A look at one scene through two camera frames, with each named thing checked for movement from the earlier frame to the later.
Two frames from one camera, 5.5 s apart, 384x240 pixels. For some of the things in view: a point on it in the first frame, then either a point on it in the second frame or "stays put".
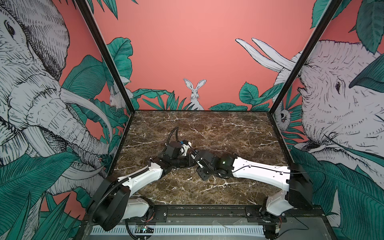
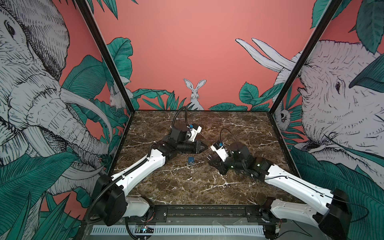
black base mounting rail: [212, 213] stays put
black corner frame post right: [332, 10] stays put
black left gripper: [190, 162] -> [197, 146]
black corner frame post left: [107, 53] stays put
